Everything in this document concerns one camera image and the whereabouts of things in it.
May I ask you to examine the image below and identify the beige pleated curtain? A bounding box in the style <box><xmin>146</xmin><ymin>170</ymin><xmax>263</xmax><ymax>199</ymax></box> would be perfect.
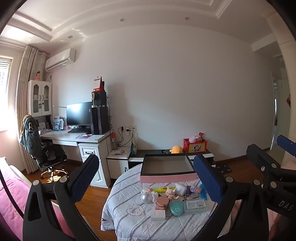
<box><xmin>17</xmin><ymin>45</ymin><xmax>49</xmax><ymax>174</ymax></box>

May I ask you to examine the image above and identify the black speaker box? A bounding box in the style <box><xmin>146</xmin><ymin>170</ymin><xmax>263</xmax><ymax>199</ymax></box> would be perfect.
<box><xmin>91</xmin><ymin>90</ymin><xmax>107</xmax><ymax>106</ymax></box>

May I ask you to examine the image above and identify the yellow highlighter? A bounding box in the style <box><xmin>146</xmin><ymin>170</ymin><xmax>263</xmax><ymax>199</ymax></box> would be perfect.
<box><xmin>154</xmin><ymin>186</ymin><xmax>176</xmax><ymax>193</ymax></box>

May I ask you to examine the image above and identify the black white low cabinet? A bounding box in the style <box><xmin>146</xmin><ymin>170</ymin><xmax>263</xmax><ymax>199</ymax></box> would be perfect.
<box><xmin>128</xmin><ymin>148</ymin><xmax>215</xmax><ymax>172</ymax></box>

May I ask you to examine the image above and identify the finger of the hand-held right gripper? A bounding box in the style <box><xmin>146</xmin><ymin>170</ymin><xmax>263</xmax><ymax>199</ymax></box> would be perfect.
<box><xmin>246</xmin><ymin>144</ymin><xmax>296</xmax><ymax>186</ymax></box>
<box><xmin>277</xmin><ymin>135</ymin><xmax>296</xmax><ymax>158</ymax></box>

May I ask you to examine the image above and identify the blue white package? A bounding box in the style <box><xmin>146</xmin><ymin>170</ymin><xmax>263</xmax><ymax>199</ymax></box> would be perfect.
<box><xmin>53</xmin><ymin>116</ymin><xmax>64</xmax><ymax>130</ymax></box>

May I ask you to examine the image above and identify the dark printed jacket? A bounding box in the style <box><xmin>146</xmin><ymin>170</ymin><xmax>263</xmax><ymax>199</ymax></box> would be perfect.
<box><xmin>20</xmin><ymin>115</ymin><xmax>43</xmax><ymax>160</ymax></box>

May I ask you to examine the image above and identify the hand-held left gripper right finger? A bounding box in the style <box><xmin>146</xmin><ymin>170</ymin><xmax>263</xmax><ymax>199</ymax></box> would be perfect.
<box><xmin>193</xmin><ymin>154</ymin><xmax>270</xmax><ymax>241</ymax></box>

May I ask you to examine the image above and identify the black floor scale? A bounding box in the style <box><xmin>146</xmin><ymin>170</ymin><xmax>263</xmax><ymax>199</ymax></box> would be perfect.
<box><xmin>214</xmin><ymin>164</ymin><xmax>232</xmax><ymax>174</ymax></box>

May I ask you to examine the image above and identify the red storage box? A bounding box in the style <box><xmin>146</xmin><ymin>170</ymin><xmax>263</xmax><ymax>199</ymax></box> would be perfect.
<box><xmin>183</xmin><ymin>138</ymin><xmax>208</xmax><ymax>153</ymax></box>

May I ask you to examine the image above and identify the red triangular card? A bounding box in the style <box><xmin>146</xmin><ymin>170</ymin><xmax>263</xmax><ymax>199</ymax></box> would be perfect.
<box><xmin>92</xmin><ymin>76</ymin><xmax>105</xmax><ymax>91</ymax></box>

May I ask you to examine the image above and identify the black office chair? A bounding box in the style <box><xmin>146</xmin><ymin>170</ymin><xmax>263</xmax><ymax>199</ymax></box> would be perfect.
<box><xmin>23</xmin><ymin>130</ymin><xmax>68</xmax><ymax>179</ymax></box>

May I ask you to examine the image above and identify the rose gold lidded jar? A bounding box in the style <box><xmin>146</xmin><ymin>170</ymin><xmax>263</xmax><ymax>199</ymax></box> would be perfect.
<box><xmin>156</xmin><ymin>197</ymin><xmax>169</xmax><ymax>210</ymax></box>

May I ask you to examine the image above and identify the teal oval case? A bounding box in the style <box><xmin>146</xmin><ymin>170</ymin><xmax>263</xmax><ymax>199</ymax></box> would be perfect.
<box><xmin>169</xmin><ymin>200</ymin><xmax>185</xmax><ymax>217</ymax></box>

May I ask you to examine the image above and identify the white glass-door cabinet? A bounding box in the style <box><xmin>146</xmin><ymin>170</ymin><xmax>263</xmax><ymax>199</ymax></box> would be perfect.
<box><xmin>27</xmin><ymin>80</ymin><xmax>53</xmax><ymax>116</ymax></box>

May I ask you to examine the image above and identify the striped quilted tablecloth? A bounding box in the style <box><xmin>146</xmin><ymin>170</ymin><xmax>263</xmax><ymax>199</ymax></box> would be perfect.
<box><xmin>101</xmin><ymin>163</ymin><xmax>232</xmax><ymax>241</ymax></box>

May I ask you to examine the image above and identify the bright window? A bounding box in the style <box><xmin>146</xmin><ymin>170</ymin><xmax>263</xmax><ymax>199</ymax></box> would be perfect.
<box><xmin>0</xmin><ymin>56</ymin><xmax>13</xmax><ymax>132</ymax></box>

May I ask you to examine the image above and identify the white wall air conditioner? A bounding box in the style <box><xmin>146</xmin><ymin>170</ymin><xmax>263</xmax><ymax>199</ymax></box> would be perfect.
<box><xmin>45</xmin><ymin>48</ymin><xmax>76</xmax><ymax>72</ymax></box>

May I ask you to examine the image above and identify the black computer tower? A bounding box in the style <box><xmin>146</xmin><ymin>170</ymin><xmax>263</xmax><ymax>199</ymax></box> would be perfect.
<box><xmin>91</xmin><ymin>105</ymin><xmax>109</xmax><ymax>135</ymax></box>

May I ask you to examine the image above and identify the black power cable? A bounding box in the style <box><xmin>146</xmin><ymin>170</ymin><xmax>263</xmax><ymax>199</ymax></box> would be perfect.
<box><xmin>117</xmin><ymin>127</ymin><xmax>135</xmax><ymax>149</ymax></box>

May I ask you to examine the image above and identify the white side cabinet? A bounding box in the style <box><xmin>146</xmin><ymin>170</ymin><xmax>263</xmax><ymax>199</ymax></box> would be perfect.
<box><xmin>106</xmin><ymin>146</ymin><xmax>132</xmax><ymax>180</ymax></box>

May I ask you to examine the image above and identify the white charger plug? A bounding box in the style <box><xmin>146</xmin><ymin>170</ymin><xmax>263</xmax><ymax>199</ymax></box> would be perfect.
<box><xmin>151</xmin><ymin>210</ymin><xmax>166</xmax><ymax>220</ymax></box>

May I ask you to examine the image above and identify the clear labelled plastic box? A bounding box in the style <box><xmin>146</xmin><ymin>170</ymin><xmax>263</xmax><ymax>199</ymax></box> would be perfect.
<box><xmin>184</xmin><ymin>199</ymin><xmax>207</xmax><ymax>212</ymax></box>

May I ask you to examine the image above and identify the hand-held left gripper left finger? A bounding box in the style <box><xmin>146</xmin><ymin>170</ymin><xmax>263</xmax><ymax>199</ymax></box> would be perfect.
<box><xmin>22</xmin><ymin>153</ymin><xmax>102</xmax><ymax>241</ymax></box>

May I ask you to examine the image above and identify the pink black box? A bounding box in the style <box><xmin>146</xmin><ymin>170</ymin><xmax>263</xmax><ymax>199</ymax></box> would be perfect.
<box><xmin>140</xmin><ymin>153</ymin><xmax>199</xmax><ymax>183</ymax></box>

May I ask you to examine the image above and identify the black computer monitor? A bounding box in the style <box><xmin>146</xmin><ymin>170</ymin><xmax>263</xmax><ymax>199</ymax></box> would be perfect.
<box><xmin>66</xmin><ymin>101</ymin><xmax>93</xmax><ymax>129</ymax></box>

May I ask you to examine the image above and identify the sliding door chrome handle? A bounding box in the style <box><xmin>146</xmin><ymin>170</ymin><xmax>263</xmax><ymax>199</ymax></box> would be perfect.
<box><xmin>269</xmin><ymin>39</ymin><xmax>296</xmax><ymax>151</ymax></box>

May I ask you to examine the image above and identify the white desk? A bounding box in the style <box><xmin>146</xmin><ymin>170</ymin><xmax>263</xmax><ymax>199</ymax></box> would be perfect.
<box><xmin>39</xmin><ymin>128</ymin><xmax>114</xmax><ymax>188</ymax></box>

